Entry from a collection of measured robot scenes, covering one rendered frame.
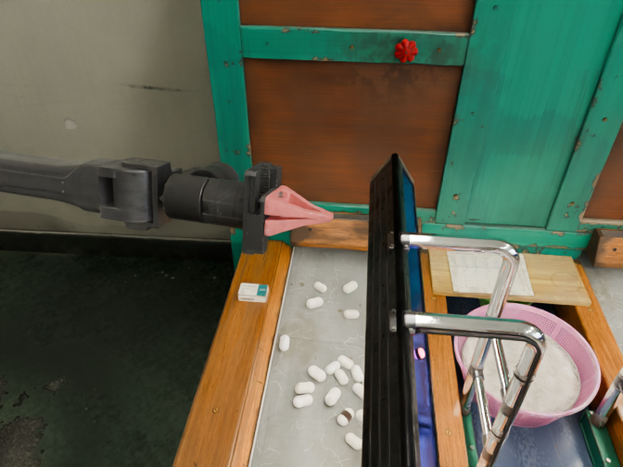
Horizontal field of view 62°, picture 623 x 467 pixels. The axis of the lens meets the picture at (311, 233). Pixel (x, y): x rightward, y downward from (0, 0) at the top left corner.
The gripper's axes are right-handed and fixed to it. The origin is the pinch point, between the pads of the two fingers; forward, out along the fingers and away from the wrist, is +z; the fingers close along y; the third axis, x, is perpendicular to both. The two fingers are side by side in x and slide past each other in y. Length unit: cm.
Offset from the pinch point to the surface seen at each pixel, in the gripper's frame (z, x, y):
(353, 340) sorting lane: 2, -35, 37
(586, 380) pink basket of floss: 47, -36, 37
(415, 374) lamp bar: 12.8, 7.4, 14.2
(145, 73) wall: -89, -115, -6
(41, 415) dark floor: -103, -64, 104
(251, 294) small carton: -21, -37, 31
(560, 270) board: 44, -60, 24
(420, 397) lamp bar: 13.6, 9.2, 15.7
